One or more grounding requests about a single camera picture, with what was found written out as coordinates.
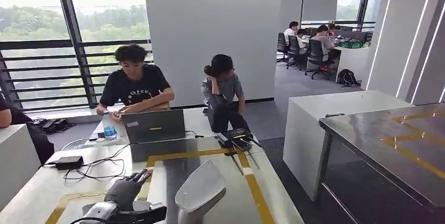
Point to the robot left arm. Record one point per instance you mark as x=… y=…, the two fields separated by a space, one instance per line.
x=99 y=212

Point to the white cabinet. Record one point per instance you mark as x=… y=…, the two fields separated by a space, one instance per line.
x=306 y=146

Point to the seated person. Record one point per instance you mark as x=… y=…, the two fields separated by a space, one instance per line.
x=290 y=34
x=325 y=43

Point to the person with laptop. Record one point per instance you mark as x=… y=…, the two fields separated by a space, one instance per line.
x=135 y=83

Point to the white desk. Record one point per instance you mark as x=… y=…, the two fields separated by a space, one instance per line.
x=17 y=160

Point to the yellow tape on steel bench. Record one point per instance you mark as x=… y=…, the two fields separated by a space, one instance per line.
x=391 y=141

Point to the clear water bottle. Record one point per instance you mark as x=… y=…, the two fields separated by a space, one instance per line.
x=110 y=128

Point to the black backpack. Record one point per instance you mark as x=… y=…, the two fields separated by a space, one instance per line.
x=347 y=78

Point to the black router with antennas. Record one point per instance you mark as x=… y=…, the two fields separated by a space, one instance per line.
x=236 y=135

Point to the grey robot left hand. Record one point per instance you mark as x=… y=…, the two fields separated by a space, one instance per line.
x=123 y=193

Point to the grey laptop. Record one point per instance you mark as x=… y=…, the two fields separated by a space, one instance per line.
x=154 y=125

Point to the green basket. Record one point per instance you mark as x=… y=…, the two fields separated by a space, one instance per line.
x=350 y=45

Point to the yellow tape strip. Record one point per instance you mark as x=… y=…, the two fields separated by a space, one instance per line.
x=56 y=215

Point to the curved silver metal part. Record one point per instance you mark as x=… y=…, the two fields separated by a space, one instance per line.
x=200 y=189

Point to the person resting head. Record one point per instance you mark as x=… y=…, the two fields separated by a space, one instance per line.
x=224 y=83

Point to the black office chair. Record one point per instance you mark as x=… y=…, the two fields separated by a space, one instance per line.
x=281 y=47
x=294 y=50
x=316 y=57

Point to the brown cardboard box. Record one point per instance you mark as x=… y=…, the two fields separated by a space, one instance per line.
x=158 y=106

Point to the black devices on floor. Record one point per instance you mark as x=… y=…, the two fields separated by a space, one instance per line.
x=54 y=126

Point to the steel bench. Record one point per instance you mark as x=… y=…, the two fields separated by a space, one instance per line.
x=365 y=128

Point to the yellow tape rectangle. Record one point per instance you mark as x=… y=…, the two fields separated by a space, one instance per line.
x=260 y=201

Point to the black window railing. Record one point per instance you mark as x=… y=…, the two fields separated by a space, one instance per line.
x=83 y=62

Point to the black power adapter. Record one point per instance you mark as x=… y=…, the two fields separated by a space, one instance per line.
x=69 y=162

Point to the person at picture edge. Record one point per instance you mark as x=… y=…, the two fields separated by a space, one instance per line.
x=38 y=139

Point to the dark wrist camera box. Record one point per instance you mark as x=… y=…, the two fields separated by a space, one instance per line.
x=153 y=213

